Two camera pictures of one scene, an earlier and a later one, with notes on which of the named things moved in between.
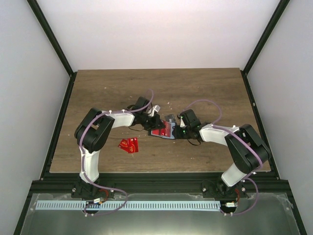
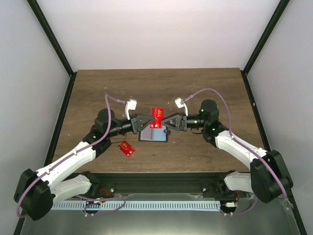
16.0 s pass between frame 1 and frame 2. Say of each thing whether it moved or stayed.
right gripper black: moved
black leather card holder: moved
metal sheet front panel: stayed
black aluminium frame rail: stayed
